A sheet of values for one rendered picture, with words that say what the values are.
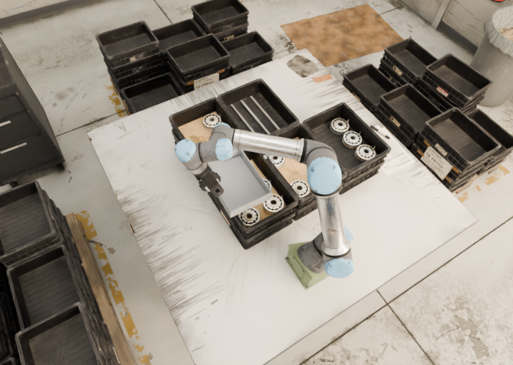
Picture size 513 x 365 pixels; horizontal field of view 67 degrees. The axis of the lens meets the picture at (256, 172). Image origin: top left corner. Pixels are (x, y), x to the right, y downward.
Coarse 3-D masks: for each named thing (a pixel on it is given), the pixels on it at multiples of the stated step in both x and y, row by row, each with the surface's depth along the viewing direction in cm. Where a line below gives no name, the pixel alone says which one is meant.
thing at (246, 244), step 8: (208, 192) 207; (216, 200) 195; (232, 224) 188; (280, 224) 193; (288, 224) 198; (264, 232) 185; (272, 232) 195; (240, 240) 192; (256, 240) 190; (248, 248) 190
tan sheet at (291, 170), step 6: (294, 138) 215; (288, 162) 206; (294, 162) 206; (282, 168) 204; (288, 168) 204; (294, 168) 204; (300, 168) 204; (306, 168) 204; (282, 174) 202; (288, 174) 202; (294, 174) 202; (300, 174) 202; (306, 174) 202; (288, 180) 200; (294, 180) 200; (306, 180) 200
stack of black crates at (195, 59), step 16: (176, 48) 293; (192, 48) 301; (208, 48) 307; (224, 48) 292; (176, 64) 280; (192, 64) 296; (208, 64) 283; (224, 64) 293; (176, 80) 301; (192, 80) 287
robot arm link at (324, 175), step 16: (320, 160) 134; (336, 160) 138; (320, 176) 133; (336, 176) 133; (320, 192) 135; (336, 192) 138; (320, 208) 144; (336, 208) 143; (336, 224) 146; (336, 240) 149; (336, 256) 151; (336, 272) 154; (352, 272) 154
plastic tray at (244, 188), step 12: (240, 156) 180; (216, 168) 175; (228, 168) 176; (240, 168) 176; (252, 168) 173; (228, 180) 172; (240, 180) 172; (252, 180) 173; (228, 192) 168; (240, 192) 169; (252, 192) 169; (264, 192) 170; (228, 204) 165; (240, 204) 165; (252, 204) 163
